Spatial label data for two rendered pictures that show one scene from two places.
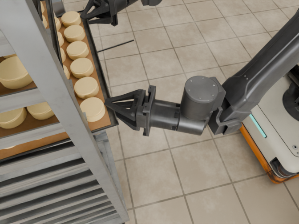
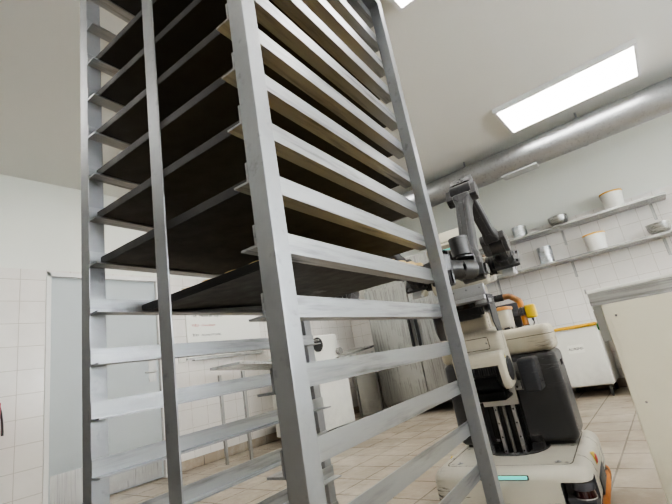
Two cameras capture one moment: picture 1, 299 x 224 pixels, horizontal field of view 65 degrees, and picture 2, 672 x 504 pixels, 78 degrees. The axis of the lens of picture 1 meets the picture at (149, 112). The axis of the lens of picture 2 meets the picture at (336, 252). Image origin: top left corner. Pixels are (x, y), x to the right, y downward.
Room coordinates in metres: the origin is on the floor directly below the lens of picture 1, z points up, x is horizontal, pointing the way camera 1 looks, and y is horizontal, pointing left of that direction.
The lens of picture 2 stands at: (-0.44, 0.96, 0.79)
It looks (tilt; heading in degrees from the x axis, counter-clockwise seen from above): 15 degrees up; 320
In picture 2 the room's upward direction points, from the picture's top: 10 degrees counter-clockwise
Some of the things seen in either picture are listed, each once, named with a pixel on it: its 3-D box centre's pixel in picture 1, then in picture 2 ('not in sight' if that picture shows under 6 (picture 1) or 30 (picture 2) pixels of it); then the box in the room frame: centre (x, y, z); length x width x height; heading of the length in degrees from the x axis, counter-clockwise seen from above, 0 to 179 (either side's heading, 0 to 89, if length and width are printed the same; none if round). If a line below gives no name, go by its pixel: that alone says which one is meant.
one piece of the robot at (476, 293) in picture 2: not in sight; (464, 311); (0.67, -0.64, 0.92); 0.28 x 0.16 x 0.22; 18
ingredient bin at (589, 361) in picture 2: not in sight; (583, 359); (1.76, -4.21, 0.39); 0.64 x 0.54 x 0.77; 105
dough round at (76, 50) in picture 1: (77, 50); not in sight; (0.44, 0.18, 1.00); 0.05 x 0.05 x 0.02
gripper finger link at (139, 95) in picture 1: (127, 109); not in sight; (0.27, 0.05, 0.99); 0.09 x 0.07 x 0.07; 79
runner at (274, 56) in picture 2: not in sight; (338, 104); (0.12, 0.42, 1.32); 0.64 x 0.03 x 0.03; 108
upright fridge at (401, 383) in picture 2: not in sight; (429, 331); (3.43, -3.66, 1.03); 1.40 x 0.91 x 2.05; 14
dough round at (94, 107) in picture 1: (92, 109); not in sight; (0.26, 0.12, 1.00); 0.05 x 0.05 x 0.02
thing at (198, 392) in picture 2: not in sight; (239, 385); (0.49, 0.54, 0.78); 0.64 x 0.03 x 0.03; 108
